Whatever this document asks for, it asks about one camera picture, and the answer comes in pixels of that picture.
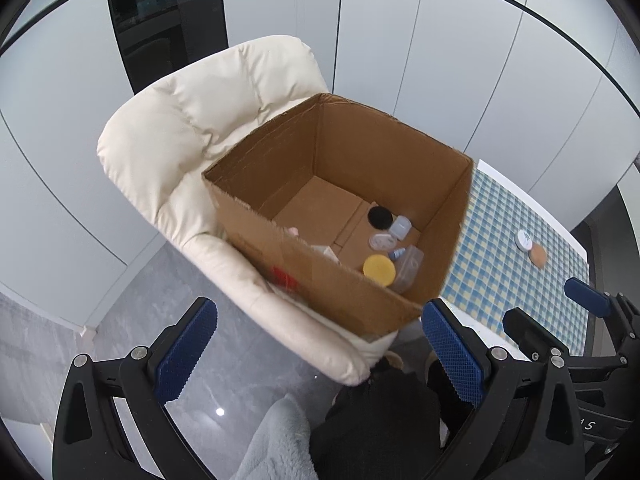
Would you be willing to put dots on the small white carton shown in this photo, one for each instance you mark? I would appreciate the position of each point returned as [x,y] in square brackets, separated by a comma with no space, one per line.
[325,251]

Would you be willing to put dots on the cream padded armchair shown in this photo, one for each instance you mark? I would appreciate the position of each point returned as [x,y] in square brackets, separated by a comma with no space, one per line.
[165,125]

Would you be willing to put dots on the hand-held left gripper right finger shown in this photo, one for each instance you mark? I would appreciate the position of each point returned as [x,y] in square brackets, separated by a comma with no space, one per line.
[452,350]

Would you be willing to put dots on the translucent white plastic case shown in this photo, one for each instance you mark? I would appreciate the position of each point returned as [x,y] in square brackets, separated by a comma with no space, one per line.
[400,226]

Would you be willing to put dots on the purple pink labelled bottle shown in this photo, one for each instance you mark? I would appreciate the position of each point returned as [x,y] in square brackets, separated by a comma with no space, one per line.
[397,254]

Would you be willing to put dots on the tan round powder puff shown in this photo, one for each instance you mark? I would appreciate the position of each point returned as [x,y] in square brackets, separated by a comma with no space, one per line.
[538,255]

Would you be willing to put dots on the jar with yellow lid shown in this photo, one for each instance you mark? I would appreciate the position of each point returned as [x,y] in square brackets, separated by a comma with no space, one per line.
[378,268]

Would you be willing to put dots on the beige slipper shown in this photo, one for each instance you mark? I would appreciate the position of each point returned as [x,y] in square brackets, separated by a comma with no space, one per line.
[395,360]

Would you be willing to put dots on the black round powder puff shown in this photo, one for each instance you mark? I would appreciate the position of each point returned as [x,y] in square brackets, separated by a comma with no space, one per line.
[380,217]

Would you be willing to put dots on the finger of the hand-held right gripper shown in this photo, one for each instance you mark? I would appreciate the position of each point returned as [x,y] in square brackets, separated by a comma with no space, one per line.
[525,327]
[587,297]

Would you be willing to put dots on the white table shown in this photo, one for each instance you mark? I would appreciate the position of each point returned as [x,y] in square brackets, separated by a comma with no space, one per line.
[475,316]

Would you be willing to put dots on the clear contact lens case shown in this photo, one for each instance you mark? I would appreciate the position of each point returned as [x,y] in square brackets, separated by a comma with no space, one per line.
[381,241]

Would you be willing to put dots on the blue yellow checked tablecloth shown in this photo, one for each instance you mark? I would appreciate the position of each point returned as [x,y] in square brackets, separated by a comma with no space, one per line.
[495,240]

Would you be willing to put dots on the white round compact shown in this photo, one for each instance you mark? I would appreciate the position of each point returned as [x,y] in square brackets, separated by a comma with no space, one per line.
[524,241]

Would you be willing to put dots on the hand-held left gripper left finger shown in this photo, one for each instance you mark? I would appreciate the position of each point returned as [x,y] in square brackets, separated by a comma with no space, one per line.
[187,350]

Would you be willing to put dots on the grey fleece garment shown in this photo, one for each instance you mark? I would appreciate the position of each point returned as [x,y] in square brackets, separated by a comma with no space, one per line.
[280,440]

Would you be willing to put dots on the brown cardboard box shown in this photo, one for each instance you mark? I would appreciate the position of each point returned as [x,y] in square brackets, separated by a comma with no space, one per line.
[380,160]

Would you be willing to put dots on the white tall cabinets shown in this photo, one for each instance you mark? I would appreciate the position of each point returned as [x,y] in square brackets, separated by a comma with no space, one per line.
[450,60]

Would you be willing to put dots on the black glass panel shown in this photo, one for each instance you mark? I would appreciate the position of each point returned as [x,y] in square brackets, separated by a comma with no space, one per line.
[165,20]

